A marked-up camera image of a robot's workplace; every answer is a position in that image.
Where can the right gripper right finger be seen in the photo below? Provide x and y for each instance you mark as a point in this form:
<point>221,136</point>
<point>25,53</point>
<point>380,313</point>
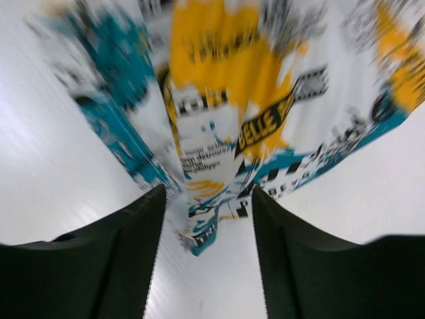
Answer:
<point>308,273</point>

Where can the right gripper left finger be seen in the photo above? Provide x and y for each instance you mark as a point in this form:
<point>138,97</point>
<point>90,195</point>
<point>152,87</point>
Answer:
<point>102,270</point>

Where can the printed white shorts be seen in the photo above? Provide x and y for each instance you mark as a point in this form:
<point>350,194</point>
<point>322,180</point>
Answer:
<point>214,98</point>

